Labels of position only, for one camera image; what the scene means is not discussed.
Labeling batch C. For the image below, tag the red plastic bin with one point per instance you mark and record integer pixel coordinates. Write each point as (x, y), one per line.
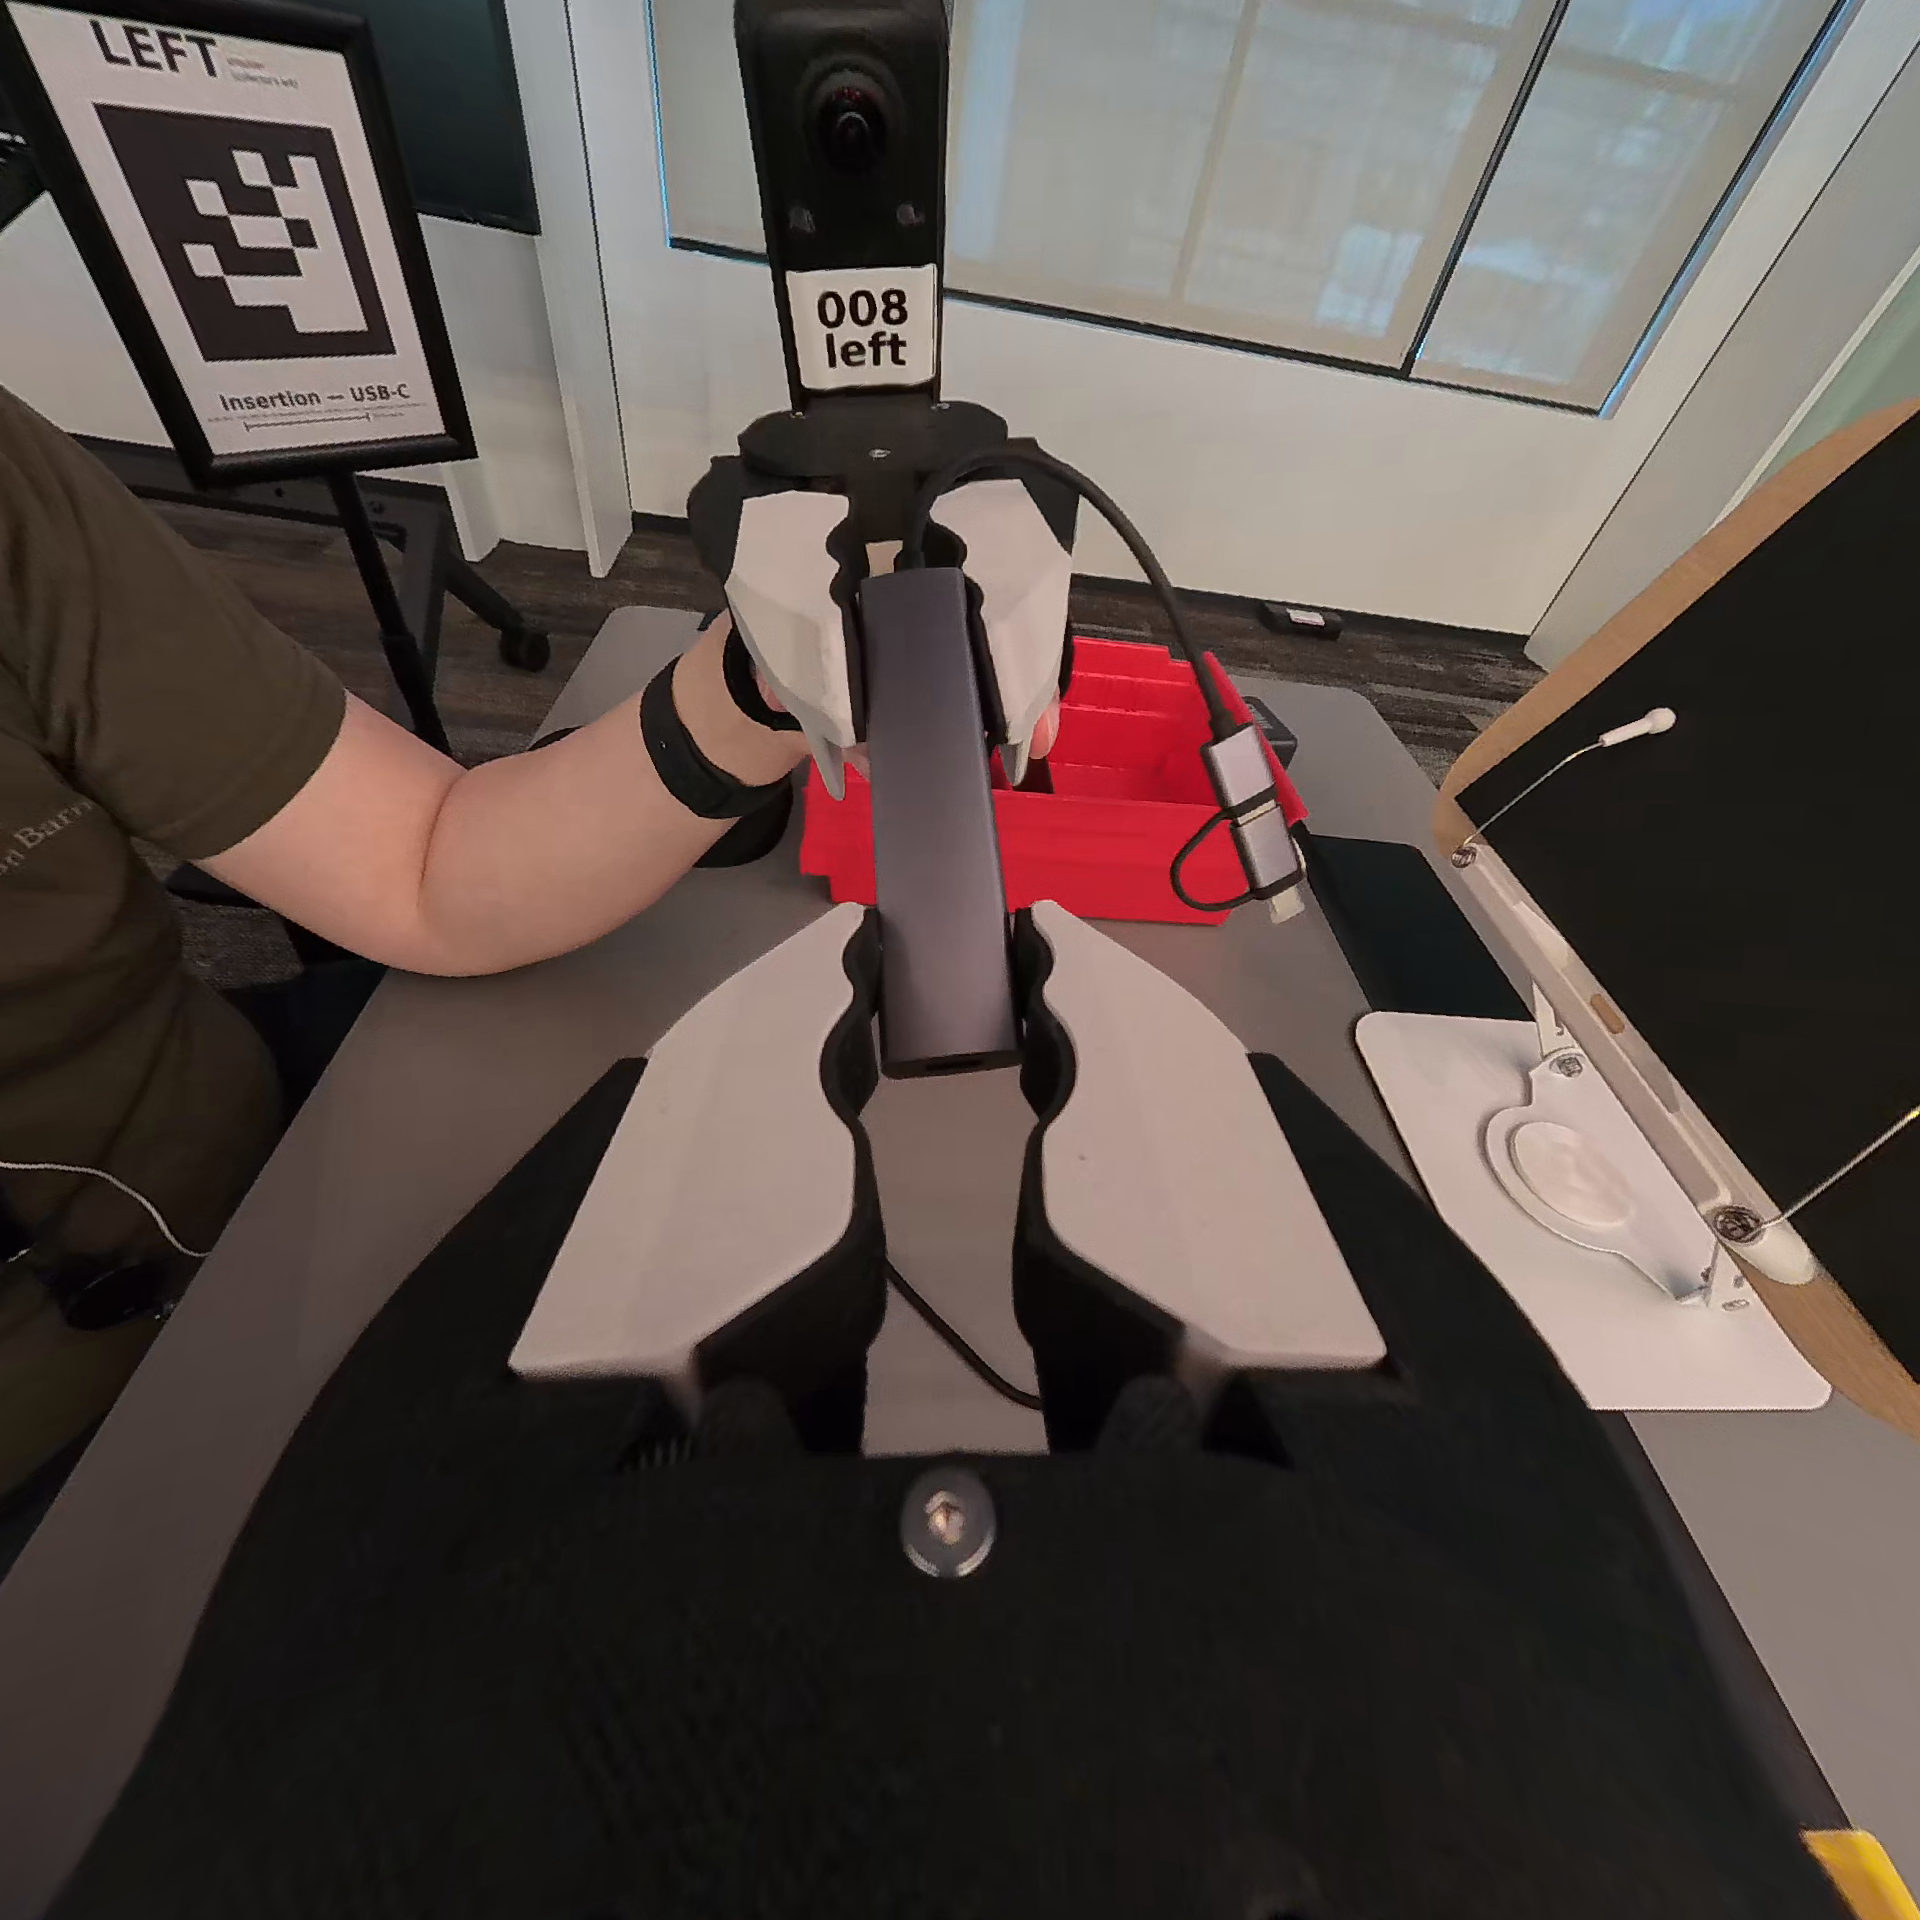
(1080, 855)

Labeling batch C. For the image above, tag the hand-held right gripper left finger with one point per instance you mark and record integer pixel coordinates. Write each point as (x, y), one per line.
(703, 1201)

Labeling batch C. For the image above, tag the dark wall panel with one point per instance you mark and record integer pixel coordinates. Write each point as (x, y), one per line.
(463, 105)

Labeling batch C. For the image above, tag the dark flat device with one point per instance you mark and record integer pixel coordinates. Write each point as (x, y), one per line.
(1410, 930)

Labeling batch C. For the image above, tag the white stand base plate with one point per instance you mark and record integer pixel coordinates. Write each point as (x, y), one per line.
(1441, 1201)

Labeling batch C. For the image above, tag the black round clip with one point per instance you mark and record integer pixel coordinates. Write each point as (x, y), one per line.
(112, 1292)

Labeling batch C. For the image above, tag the black floor box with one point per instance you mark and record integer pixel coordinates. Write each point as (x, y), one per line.
(1299, 620)

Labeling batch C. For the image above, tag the small black object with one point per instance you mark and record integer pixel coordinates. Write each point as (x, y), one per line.
(1271, 724)

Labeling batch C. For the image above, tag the white stand bracket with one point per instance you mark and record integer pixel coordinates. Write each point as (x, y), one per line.
(1589, 1037)

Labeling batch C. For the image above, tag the large gridded window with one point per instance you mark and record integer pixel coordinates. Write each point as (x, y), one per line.
(1350, 149)

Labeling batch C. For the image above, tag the black framed marker sign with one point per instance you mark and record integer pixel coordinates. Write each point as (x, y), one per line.
(254, 225)

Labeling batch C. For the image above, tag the yellow plastic bin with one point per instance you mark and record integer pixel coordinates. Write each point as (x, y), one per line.
(1844, 1874)

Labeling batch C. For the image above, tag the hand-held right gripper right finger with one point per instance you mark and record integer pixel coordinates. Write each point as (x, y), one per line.
(1202, 1201)

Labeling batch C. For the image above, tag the person's left hand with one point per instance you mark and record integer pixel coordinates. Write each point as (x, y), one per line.
(727, 715)

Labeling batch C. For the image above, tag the black panel wooden board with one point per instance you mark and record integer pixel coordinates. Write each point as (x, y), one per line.
(1769, 825)

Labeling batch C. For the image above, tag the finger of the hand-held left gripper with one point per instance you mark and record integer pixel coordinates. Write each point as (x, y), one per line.
(1030, 601)
(789, 601)

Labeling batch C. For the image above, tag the grey usb hub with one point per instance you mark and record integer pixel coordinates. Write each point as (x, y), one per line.
(938, 825)

